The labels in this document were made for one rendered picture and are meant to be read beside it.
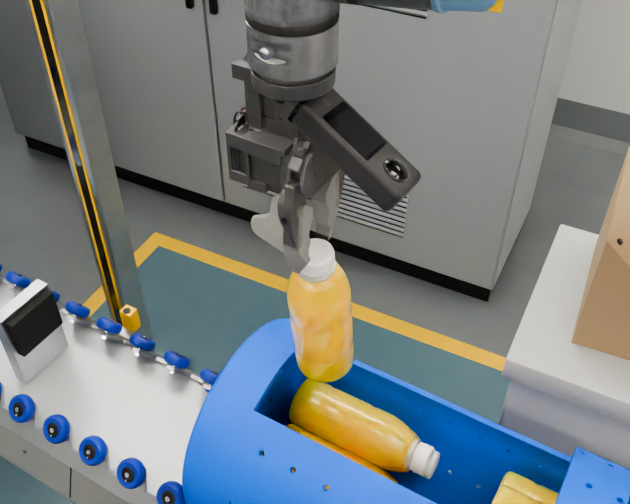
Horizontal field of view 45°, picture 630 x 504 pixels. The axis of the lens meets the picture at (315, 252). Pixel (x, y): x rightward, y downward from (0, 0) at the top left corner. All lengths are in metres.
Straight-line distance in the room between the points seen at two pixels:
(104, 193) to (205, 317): 1.20
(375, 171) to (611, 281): 0.48
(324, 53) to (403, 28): 1.63
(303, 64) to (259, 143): 0.09
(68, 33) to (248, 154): 0.74
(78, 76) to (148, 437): 0.63
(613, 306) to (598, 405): 0.14
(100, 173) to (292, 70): 0.95
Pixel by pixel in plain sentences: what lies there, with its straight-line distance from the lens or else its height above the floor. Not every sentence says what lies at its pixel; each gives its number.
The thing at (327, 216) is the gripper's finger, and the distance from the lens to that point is 0.74.
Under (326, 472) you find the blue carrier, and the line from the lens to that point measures 0.87.
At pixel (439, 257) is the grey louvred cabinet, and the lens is 2.65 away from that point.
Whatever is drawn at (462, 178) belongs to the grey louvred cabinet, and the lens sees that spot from 2.42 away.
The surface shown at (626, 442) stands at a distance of 1.15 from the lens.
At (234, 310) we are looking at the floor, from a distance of 2.68.
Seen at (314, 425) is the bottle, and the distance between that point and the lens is 1.02.
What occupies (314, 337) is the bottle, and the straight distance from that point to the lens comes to 0.81.
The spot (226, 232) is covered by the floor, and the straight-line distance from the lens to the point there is 2.99.
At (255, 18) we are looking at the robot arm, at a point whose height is 1.70.
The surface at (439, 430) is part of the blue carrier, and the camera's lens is 1.09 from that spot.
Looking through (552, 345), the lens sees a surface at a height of 1.15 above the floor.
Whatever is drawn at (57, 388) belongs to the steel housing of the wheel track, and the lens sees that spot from 1.36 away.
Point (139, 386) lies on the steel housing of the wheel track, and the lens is 1.32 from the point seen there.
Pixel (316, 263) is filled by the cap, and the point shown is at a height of 1.44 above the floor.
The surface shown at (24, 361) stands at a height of 0.98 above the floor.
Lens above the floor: 1.95
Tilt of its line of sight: 43 degrees down
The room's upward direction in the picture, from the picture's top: straight up
